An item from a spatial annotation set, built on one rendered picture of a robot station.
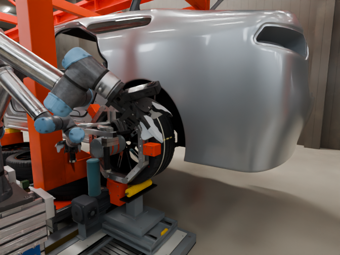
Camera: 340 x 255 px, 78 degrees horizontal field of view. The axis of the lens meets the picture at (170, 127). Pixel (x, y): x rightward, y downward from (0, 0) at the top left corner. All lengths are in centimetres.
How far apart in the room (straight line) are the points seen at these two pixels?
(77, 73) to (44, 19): 115
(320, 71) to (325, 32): 81
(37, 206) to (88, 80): 58
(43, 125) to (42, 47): 74
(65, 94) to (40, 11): 117
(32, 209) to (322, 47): 569
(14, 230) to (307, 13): 622
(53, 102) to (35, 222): 55
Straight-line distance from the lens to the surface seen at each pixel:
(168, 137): 149
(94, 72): 63
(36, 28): 172
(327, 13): 599
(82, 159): 187
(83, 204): 175
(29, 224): 104
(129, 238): 177
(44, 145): 169
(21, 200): 95
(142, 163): 138
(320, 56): 580
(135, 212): 182
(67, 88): 64
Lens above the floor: 118
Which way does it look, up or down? 8 degrees down
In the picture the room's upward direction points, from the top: straight up
